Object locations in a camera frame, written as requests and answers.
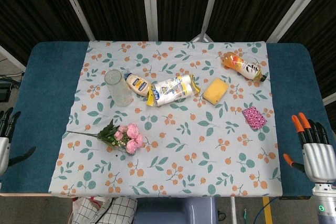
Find blue cable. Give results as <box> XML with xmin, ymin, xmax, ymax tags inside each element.
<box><xmin>254</xmin><ymin>196</ymin><xmax>279</xmax><ymax>224</ymax></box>

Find teal table mat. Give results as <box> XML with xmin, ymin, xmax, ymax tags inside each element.
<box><xmin>0</xmin><ymin>41</ymin><xmax>336</xmax><ymax>198</ymax></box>

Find floral printed tablecloth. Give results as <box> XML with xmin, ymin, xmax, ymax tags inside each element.
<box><xmin>48</xmin><ymin>40</ymin><xmax>284</xmax><ymax>198</ymax></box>

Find mayonnaise squeeze bottle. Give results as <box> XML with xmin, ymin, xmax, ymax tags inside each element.
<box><xmin>123</xmin><ymin>71</ymin><xmax>151</xmax><ymax>96</ymax></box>

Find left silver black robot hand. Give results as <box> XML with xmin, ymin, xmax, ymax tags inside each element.
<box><xmin>0</xmin><ymin>107</ymin><xmax>37</xmax><ymax>176</ymax></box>

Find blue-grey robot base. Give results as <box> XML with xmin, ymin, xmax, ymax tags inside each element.
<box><xmin>134</xmin><ymin>196</ymin><xmax>218</xmax><ymax>224</ymax></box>

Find white partition frame post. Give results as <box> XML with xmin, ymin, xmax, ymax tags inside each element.
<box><xmin>141</xmin><ymin>0</ymin><xmax>159</xmax><ymax>42</ymax></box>
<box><xmin>55</xmin><ymin>0</ymin><xmax>96</xmax><ymax>41</ymax></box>
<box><xmin>191</xmin><ymin>0</ymin><xmax>223</xmax><ymax>42</ymax></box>
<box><xmin>0</xmin><ymin>45</ymin><xmax>26</xmax><ymax>72</ymax></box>
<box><xmin>266</xmin><ymin>0</ymin><xmax>326</xmax><ymax>43</ymax></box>

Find pink artificial flower bouquet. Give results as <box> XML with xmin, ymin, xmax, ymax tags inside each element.
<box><xmin>67</xmin><ymin>119</ymin><xmax>145</xmax><ymax>155</ymax></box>

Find white black checked bag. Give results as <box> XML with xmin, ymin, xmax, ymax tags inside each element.
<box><xmin>70</xmin><ymin>196</ymin><xmax>138</xmax><ymax>224</ymax></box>

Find white plastic bag roll pack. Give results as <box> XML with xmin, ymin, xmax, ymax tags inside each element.
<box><xmin>145</xmin><ymin>74</ymin><xmax>201</xmax><ymax>107</ymax></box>

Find orange juice bottle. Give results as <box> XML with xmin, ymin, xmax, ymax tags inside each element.
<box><xmin>223</xmin><ymin>51</ymin><xmax>268</xmax><ymax>82</ymax></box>

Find clear glass cup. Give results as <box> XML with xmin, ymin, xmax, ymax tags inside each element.
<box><xmin>104</xmin><ymin>69</ymin><xmax>134</xmax><ymax>108</ymax></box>

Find pink scrub pad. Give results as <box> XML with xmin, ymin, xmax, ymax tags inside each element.
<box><xmin>241</xmin><ymin>106</ymin><xmax>268</xmax><ymax>131</ymax></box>

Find yellow sponge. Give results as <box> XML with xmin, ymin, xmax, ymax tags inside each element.
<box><xmin>203</xmin><ymin>77</ymin><xmax>229</xmax><ymax>105</ymax></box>

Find right silver robot hand orange fingertips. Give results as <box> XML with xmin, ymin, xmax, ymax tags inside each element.
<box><xmin>283</xmin><ymin>112</ymin><xmax>336</xmax><ymax>184</ymax></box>

